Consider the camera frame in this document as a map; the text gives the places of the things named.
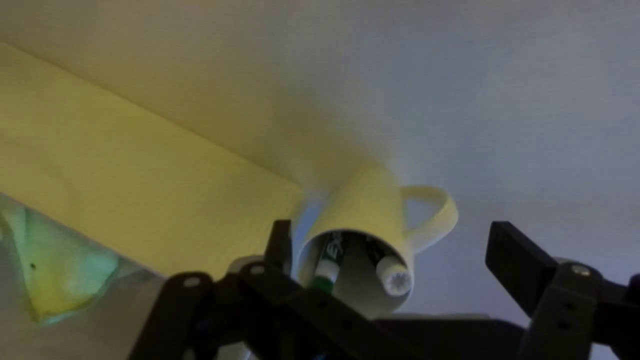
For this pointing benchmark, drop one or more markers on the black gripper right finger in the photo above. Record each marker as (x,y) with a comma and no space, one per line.
(573,312)

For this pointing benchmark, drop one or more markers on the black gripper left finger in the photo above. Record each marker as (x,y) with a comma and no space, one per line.
(221,320)

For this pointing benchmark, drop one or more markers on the green capped marker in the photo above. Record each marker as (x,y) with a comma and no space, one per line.
(328,266)

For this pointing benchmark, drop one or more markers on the light green cloth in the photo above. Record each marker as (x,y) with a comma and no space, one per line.
(61,273)

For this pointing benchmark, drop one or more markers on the black dry erase marker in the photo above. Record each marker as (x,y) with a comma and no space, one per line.
(392,277)

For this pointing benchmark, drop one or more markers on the white plastic storage box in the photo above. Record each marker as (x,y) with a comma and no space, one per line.
(132,186)

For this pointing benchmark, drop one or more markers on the white ceramic mug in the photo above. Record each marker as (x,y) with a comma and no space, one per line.
(366,206)

